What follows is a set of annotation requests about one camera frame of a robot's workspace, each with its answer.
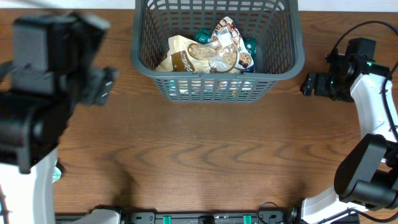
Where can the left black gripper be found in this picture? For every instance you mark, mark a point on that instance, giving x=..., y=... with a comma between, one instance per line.
x=101, y=88

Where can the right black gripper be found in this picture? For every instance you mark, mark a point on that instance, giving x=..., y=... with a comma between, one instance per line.
x=310, y=86

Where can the brown snack pouch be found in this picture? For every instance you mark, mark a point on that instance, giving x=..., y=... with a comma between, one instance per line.
x=178, y=59

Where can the light blue wipes packet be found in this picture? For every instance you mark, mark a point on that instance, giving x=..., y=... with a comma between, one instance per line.
x=57, y=172

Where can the colourful tissue pack strip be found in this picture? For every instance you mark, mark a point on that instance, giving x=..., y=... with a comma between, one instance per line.
x=207, y=87

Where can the green Nescafe coffee bag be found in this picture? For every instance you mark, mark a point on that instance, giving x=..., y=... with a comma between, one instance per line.
x=252, y=46

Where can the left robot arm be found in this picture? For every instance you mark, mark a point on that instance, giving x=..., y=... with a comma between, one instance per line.
x=34, y=115

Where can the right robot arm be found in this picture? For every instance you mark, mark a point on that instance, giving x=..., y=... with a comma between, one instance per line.
x=366, y=180

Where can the grey plastic basket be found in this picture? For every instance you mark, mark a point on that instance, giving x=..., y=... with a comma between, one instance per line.
x=274, y=25

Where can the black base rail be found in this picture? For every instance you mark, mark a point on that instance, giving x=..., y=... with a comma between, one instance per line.
x=104, y=214

